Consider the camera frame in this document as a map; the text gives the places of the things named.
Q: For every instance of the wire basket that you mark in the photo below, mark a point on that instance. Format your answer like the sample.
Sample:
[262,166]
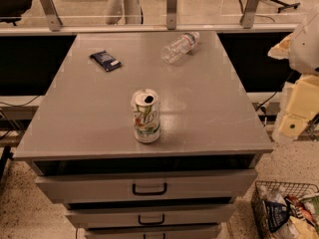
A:
[260,215]

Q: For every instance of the blue chip bag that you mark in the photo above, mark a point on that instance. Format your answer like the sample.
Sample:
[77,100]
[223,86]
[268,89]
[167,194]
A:
[277,215]

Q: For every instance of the yellow snack bag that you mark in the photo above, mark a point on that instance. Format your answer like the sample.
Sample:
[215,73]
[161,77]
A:
[298,229]

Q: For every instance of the person legs in background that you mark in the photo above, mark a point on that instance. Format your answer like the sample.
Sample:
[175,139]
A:
[130,9]

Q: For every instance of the right metal bracket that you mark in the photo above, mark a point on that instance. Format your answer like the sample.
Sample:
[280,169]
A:
[247,19]

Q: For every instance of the middle metal bracket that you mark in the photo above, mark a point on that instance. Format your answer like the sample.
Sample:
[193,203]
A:
[171,8]

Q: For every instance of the red snack bag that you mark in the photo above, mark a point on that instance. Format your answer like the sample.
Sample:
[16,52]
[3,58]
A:
[298,210]

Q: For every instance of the bottom grey drawer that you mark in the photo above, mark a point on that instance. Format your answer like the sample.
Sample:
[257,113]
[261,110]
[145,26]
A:
[163,232]

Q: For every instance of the top grey drawer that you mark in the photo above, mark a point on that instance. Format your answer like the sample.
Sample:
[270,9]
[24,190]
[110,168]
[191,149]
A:
[146,186]

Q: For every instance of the clear plastic water bottle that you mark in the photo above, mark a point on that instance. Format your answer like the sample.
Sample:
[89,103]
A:
[179,47]

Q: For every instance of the black office chair left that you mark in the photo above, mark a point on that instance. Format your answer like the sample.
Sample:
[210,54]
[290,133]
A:
[11,11]

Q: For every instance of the grey drawer cabinet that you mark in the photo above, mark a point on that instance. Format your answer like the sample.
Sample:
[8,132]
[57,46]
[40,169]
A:
[135,148]

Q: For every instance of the white green 7up can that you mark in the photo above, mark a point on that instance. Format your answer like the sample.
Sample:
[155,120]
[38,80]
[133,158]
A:
[146,111]

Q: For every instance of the metal bracket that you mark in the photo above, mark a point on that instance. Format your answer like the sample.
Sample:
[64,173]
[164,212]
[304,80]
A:
[171,8]
[247,19]
[54,22]

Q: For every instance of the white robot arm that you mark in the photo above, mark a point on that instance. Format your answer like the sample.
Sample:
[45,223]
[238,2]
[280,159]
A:
[299,102]

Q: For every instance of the left metal bracket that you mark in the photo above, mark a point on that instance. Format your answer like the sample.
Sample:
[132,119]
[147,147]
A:
[54,22]

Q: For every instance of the middle grey drawer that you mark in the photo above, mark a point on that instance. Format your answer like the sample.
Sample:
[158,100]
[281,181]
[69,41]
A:
[150,216]

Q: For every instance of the grey drawer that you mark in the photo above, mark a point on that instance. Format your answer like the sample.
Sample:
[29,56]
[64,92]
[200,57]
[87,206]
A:
[146,186]
[163,232]
[150,216]

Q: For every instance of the dark blue snack packet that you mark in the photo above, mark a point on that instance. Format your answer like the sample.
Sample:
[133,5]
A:
[106,61]

